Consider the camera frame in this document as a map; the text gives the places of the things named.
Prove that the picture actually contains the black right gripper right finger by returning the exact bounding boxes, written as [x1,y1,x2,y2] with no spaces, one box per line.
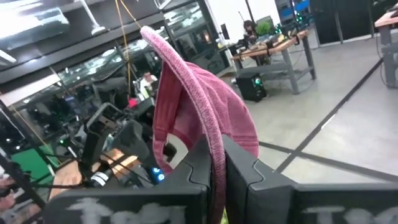
[222,134,297,224]

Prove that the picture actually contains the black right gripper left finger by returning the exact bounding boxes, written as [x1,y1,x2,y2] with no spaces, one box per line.
[149,136,214,224]

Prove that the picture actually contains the maroon baseball cap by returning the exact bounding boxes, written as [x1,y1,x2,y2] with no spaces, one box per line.
[139,25,260,224]

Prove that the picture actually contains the black computer tower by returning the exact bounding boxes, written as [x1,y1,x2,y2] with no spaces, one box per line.
[235,73,267,103]

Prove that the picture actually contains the person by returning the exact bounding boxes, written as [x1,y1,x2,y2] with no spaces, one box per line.
[243,19,259,43]
[139,71,159,98]

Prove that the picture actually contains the wooden workbench grey legs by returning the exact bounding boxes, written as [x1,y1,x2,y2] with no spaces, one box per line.
[374,10,398,88]
[231,29,317,95]

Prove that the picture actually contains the green potted plant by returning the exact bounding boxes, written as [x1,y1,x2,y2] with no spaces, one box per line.
[256,19,275,37]

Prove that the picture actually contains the black computer monitor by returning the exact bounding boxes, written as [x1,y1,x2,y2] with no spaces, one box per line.
[220,23,231,40]

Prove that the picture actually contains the person's hand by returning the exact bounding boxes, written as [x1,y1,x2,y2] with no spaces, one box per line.
[0,176,17,213]

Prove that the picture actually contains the yellow hanging cord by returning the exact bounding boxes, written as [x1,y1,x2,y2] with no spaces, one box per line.
[114,0,142,96]

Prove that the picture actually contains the black aluminium rig frame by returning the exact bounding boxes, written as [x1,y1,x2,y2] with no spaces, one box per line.
[0,102,47,210]

